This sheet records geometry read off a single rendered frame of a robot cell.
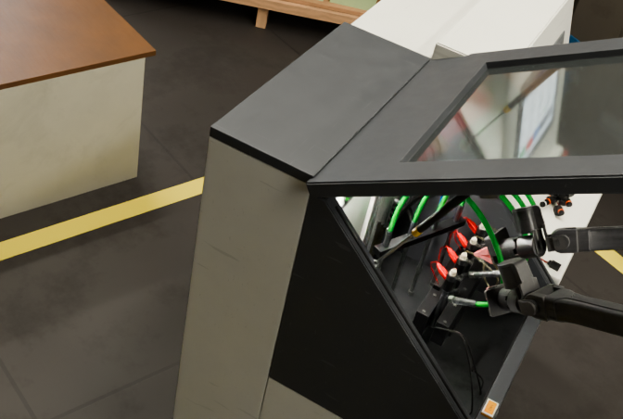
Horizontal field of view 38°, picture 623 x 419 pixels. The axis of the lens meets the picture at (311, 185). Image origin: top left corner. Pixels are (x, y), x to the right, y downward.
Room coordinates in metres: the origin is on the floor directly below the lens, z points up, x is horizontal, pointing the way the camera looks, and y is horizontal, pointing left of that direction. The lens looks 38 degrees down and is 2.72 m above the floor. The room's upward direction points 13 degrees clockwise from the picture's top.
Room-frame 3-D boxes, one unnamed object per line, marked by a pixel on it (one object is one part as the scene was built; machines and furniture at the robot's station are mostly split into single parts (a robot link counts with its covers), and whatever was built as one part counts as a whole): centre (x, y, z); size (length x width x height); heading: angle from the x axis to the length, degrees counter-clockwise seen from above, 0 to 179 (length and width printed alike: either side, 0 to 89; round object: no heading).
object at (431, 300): (1.92, -0.47, 0.91); 0.34 x 0.10 x 0.15; 159
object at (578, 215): (2.41, -0.81, 0.96); 0.70 x 0.22 x 0.03; 159
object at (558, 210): (2.44, -0.82, 1.01); 0.23 x 0.11 x 0.06; 159
